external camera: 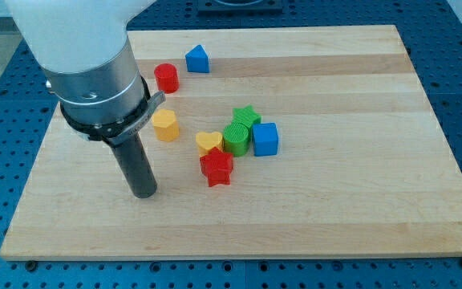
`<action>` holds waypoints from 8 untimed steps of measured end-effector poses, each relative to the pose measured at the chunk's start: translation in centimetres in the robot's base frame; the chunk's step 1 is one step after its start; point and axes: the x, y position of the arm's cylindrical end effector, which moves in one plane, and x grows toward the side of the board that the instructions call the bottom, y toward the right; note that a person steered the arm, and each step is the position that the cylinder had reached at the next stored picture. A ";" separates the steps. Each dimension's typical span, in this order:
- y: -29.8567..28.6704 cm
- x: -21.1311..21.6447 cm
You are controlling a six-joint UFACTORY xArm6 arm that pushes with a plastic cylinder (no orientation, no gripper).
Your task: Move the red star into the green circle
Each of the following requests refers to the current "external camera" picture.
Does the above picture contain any yellow heart block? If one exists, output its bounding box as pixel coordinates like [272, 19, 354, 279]
[196, 132, 224, 157]

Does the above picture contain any blue cube block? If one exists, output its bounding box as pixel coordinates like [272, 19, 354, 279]
[252, 123, 279, 157]

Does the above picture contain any red cylinder block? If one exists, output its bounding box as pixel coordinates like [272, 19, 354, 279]
[154, 63, 180, 94]

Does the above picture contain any yellow hexagon block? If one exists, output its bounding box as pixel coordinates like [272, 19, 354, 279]
[152, 109, 180, 142]

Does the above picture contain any light wooden board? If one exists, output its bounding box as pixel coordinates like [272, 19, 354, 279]
[0, 25, 462, 261]

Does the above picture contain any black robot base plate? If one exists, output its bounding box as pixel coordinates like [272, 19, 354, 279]
[196, 0, 283, 13]

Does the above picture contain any red star block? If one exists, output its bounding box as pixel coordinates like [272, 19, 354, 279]
[199, 147, 233, 187]

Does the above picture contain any blue triangle block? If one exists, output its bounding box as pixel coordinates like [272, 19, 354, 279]
[185, 45, 210, 73]

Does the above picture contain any green cylinder block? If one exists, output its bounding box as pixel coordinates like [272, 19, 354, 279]
[223, 123, 249, 157]

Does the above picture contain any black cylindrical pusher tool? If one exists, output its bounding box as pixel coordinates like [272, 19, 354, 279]
[111, 134, 157, 198]

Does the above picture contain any green star block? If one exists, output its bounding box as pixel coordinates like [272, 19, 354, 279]
[232, 105, 261, 133]

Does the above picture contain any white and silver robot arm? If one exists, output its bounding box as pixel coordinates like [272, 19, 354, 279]
[6, 0, 164, 146]

